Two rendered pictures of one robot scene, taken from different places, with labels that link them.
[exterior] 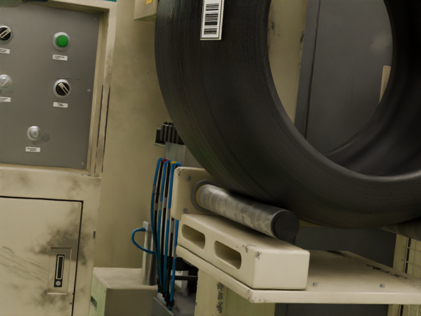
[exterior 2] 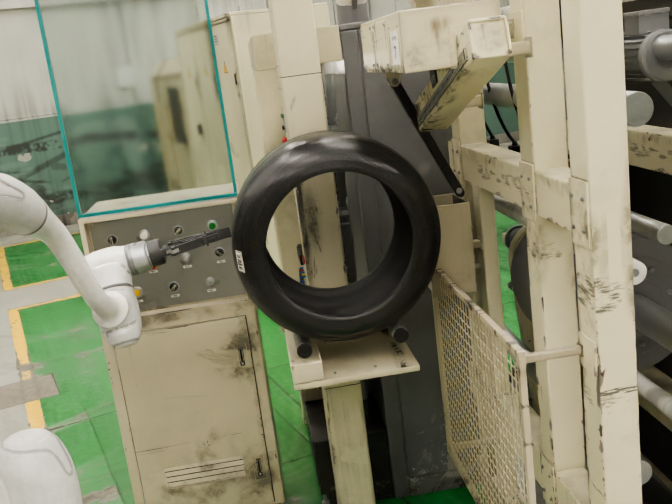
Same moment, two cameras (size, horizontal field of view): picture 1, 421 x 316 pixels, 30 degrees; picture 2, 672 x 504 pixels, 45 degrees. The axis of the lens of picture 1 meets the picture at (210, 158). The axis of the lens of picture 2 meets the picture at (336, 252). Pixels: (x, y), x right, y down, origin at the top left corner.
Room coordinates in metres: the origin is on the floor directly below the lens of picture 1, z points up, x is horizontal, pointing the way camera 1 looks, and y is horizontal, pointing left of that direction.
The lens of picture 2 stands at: (-0.93, -0.83, 1.70)
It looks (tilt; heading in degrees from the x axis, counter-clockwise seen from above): 13 degrees down; 16
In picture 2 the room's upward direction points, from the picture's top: 7 degrees counter-clockwise
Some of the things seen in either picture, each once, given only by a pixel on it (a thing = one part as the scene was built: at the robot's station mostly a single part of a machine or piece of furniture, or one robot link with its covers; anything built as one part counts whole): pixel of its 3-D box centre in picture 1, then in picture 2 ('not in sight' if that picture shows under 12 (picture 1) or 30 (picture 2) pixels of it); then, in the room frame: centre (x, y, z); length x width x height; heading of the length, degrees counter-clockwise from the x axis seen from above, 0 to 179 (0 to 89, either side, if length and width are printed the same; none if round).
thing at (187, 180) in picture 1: (271, 199); not in sight; (1.52, -0.13, 0.90); 0.40 x 0.03 x 0.10; 111
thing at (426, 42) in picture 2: not in sight; (422, 40); (1.34, -0.51, 1.71); 0.61 x 0.25 x 0.15; 21
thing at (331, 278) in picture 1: (307, 271); (349, 355); (1.36, -0.19, 0.80); 0.37 x 0.36 x 0.02; 111
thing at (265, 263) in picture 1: (235, 247); (302, 351); (1.31, -0.06, 0.84); 0.36 x 0.09 x 0.06; 21
